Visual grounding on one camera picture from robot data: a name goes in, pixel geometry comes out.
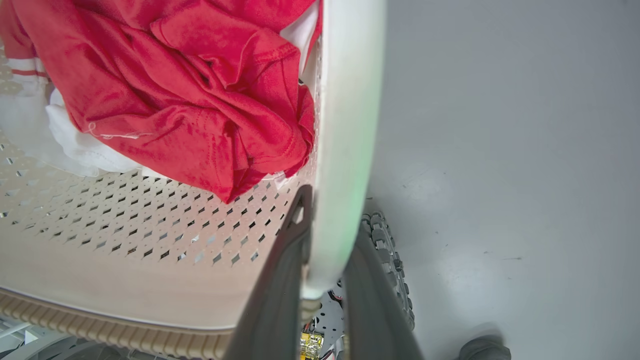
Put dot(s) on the red and white striped garment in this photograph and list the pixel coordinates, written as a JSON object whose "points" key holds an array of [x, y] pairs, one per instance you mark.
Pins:
{"points": [[22, 70]]}

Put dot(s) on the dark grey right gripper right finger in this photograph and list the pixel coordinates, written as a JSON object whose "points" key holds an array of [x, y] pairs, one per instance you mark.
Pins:
{"points": [[372, 310]]}

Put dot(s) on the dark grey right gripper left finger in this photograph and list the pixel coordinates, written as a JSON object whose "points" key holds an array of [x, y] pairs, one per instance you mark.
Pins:
{"points": [[272, 305]]}

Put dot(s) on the grey robot base wheel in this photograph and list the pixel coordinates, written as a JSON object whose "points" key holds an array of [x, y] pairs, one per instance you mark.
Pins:
{"points": [[392, 265]]}

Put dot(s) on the white perforated plastic laundry basket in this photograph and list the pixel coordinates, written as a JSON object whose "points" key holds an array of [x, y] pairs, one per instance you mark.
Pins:
{"points": [[150, 260]]}

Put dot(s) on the robot base chassis with wiring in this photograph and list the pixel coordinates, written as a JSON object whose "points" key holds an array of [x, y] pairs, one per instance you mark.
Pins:
{"points": [[325, 330]]}

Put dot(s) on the grey rounded caster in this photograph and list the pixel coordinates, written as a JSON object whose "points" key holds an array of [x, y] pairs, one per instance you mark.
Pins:
{"points": [[484, 348]]}

